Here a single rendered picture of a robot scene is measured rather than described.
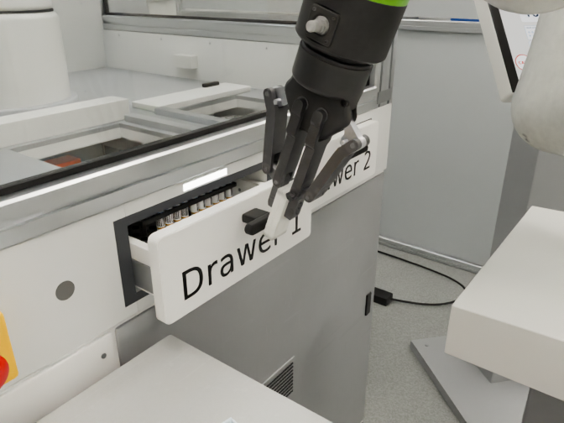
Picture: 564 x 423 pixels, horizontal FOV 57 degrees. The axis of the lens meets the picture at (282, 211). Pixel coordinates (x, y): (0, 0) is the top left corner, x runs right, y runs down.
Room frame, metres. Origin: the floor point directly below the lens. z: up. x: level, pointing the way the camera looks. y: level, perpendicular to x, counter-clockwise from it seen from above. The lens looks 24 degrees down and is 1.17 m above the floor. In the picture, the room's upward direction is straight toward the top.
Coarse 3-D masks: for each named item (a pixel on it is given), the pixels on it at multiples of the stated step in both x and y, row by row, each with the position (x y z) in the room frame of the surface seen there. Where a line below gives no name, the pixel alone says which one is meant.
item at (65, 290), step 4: (68, 280) 0.47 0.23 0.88; (60, 284) 0.46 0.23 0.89; (64, 284) 0.46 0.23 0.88; (68, 284) 0.47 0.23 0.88; (72, 284) 0.47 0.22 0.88; (60, 288) 0.46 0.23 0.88; (64, 288) 0.46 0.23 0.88; (68, 288) 0.47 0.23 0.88; (72, 288) 0.47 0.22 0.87; (56, 292) 0.46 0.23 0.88; (60, 292) 0.46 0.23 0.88; (64, 292) 0.46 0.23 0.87; (68, 292) 0.47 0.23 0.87; (72, 292) 0.47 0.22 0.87; (56, 296) 0.46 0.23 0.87; (60, 296) 0.46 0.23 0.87; (64, 296) 0.46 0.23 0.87; (68, 296) 0.47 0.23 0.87
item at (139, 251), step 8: (240, 184) 0.75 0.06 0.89; (248, 184) 0.74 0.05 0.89; (256, 184) 0.73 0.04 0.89; (232, 192) 0.76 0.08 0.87; (240, 192) 0.75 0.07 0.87; (136, 240) 0.54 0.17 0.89; (136, 248) 0.53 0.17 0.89; (144, 248) 0.52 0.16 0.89; (136, 256) 0.53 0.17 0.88; (144, 256) 0.52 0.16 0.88; (136, 264) 0.53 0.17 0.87; (144, 264) 0.52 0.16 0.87; (136, 272) 0.53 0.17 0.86; (144, 272) 0.52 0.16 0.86; (136, 280) 0.53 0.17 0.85; (144, 280) 0.52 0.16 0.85; (144, 288) 0.52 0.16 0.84; (152, 288) 0.51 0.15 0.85
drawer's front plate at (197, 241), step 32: (256, 192) 0.61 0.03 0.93; (192, 224) 0.52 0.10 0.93; (224, 224) 0.56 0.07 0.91; (160, 256) 0.48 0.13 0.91; (192, 256) 0.52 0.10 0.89; (256, 256) 0.61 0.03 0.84; (160, 288) 0.48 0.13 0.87; (192, 288) 0.51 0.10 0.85; (224, 288) 0.55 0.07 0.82; (160, 320) 0.48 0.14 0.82
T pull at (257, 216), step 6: (252, 210) 0.59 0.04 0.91; (258, 210) 0.59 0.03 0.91; (246, 216) 0.58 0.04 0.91; (252, 216) 0.58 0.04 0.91; (258, 216) 0.58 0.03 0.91; (264, 216) 0.57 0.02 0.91; (246, 222) 0.58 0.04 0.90; (252, 222) 0.55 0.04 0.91; (258, 222) 0.56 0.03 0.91; (264, 222) 0.56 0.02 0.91; (246, 228) 0.55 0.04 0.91; (252, 228) 0.55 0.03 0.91; (258, 228) 0.55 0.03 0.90; (252, 234) 0.55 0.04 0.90
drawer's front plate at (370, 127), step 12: (372, 120) 0.99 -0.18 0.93; (360, 132) 0.93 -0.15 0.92; (372, 132) 0.97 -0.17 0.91; (336, 144) 0.87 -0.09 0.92; (372, 144) 0.98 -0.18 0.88; (300, 156) 0.78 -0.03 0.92; (324, 156) 0.84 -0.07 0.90; (360, 156) 0.94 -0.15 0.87; (372, 156) 0.98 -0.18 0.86; (348, 168) 0.91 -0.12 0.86; (360, 168) 0.94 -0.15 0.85; (372, 168) 0.98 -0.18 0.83; (348, 180) 0.91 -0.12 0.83; (360, 180) 0.94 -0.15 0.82; (336, 192) 0.87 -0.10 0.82; (312, 204) 0.81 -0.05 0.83
